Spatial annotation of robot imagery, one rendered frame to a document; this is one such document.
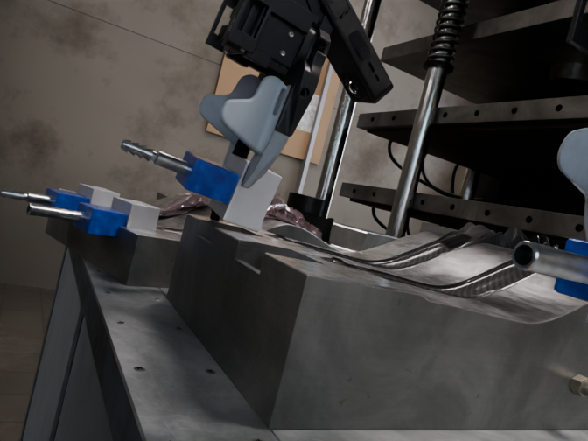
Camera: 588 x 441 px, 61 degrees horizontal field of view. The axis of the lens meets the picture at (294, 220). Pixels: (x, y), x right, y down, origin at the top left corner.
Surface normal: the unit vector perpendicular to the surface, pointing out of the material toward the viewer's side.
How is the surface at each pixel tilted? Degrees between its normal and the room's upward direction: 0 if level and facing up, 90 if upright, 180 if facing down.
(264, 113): 88
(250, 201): 98
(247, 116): 88
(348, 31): 96
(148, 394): 0
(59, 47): 90
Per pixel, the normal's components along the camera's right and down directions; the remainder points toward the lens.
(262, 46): 0.40, 0.28
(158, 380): 0.24, -0.97
